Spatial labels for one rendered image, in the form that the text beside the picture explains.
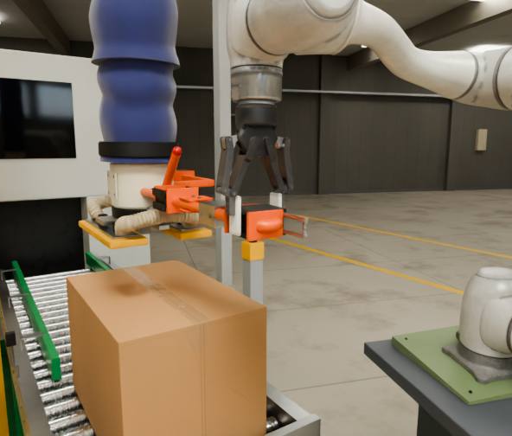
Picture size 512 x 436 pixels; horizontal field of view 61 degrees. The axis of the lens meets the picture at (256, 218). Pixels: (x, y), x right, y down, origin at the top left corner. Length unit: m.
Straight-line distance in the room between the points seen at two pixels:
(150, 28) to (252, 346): 0.87
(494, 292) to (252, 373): 0.66
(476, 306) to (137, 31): 1.13
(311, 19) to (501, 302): 0.91
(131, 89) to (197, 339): 0.66
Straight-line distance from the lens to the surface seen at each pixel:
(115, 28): 1.24
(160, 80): 1.24
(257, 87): 0.75
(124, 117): 1.22
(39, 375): 1.89
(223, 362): 1.18
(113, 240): 1.16
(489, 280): 1.29
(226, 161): 0.74
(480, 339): 1.34
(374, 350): 1.46
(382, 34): 0.74
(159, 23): 1.26
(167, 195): 1.04
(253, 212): 0.74
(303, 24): 0.61
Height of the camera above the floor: 1.37
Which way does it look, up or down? 9 degrees down
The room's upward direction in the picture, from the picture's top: straight up
